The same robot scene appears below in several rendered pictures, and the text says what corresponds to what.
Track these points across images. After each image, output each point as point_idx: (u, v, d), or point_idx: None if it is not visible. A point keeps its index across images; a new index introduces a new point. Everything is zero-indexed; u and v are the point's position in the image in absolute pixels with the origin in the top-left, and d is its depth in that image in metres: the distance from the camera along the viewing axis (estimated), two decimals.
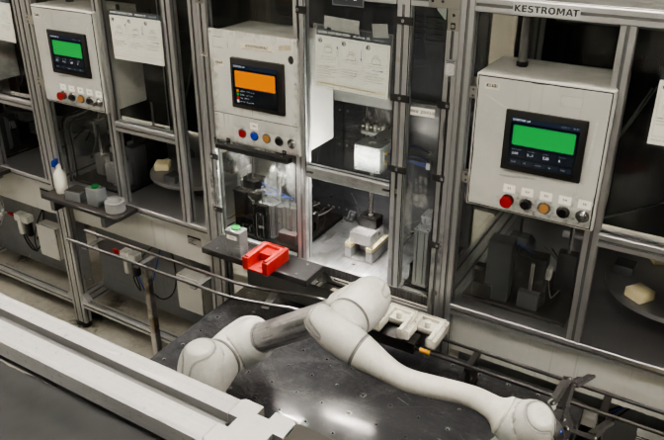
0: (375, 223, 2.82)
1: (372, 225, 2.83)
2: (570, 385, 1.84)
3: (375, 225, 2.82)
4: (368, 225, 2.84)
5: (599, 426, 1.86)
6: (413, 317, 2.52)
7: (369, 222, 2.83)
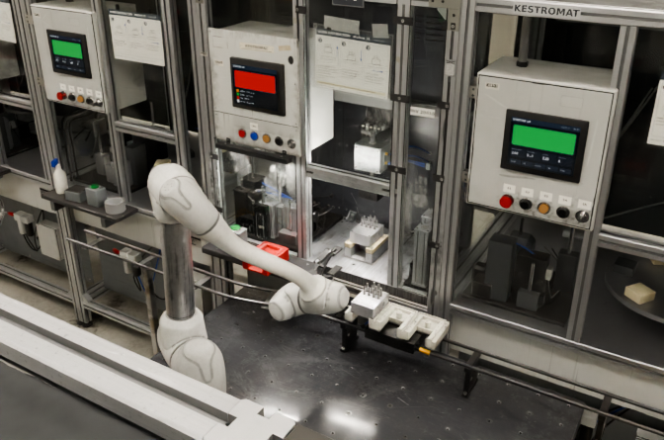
0: (376, 196, 2.76)
1: (373, 198, 2.78)
2: (328, 277, 2.64)
3: (376, 198, 2.77)
4: (369, 198, 2.79)
5: (335, 252, 2.63)
6: (413, 317, 2.52)
7: (370, 195, 2.78)
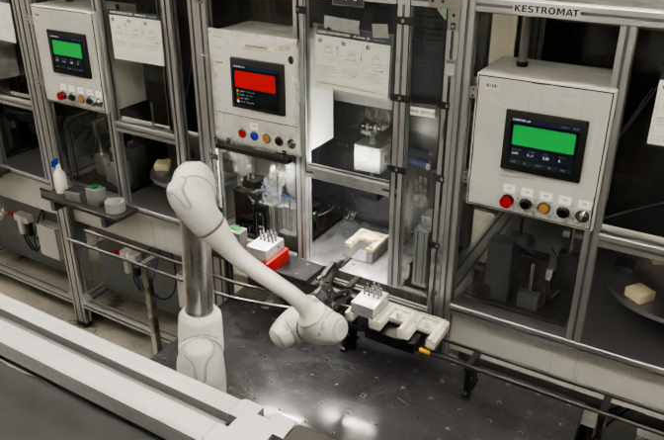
0: (376, 196, 2.76)
1: (373, 198, 2.78)
2: (346, 291, 2.50)
3: (376, 198, 2.77)
4: (369, 198, 2.79)
5: (344, 263, 2.50)
6: (413, 317, 2.52)
7: (370, 195, 2.78)
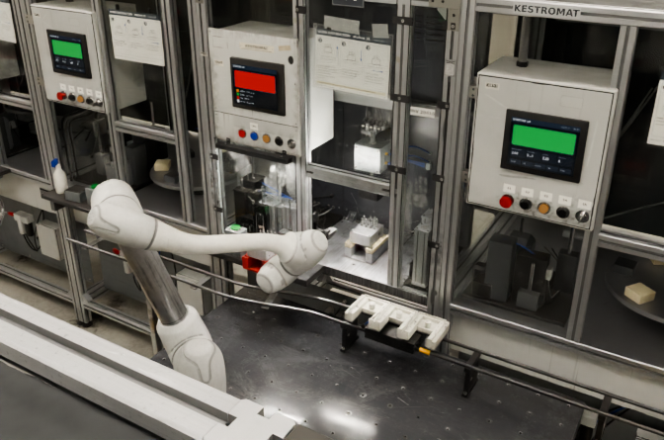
0: (376, 196, 2.76)
1: (373, 198, 2.78)
2: None
3: (376, 198, 2.77)
4: (369, 198, 2.79)
5: (329, 233, 2.55)
6: (413, 317, 2.52)
7: (370, 195, 2.78)
